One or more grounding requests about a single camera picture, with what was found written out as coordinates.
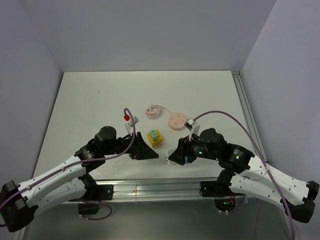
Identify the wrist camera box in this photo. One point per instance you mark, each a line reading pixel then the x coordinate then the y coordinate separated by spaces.
pixel 129 125
pixel 193 126

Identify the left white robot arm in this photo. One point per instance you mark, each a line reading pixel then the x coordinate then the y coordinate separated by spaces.
pixel 69 181

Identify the green plug adapter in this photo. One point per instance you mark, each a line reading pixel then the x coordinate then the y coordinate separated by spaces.
pixel 154 135

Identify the white plug adapter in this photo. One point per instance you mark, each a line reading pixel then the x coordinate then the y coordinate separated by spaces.
pixel 168 153

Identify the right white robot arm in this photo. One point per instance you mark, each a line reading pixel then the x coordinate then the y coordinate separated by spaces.
pixel 243 173

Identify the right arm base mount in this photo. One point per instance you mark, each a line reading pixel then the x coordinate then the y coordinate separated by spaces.
pixel 225 201

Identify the aluminium front rail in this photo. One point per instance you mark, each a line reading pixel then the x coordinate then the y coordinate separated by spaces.
pixel 156 190

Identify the aluminium rail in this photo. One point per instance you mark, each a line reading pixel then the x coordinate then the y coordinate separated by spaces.
pixel 246 109
pixel 156 190

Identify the pink round power strip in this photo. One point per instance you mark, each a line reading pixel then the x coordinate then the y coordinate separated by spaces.
pixel 177 120

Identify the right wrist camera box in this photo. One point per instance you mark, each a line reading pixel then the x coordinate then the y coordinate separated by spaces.
pixel 193 126

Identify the blue plug adapter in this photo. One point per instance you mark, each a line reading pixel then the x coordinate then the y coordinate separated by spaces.
pixel 186 159

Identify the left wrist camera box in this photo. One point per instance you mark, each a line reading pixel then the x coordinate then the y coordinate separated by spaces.
pixel 129 125

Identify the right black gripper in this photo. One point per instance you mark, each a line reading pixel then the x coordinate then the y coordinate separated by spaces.
pixel 183 148

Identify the yellow cube socket adapter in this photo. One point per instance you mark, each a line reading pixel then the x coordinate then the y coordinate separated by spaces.
pixel 156 143

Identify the aluminium right rail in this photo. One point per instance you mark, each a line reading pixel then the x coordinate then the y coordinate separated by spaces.
pixel 246 109

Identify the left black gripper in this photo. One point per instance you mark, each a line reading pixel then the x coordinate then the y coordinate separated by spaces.
pixel 140 150

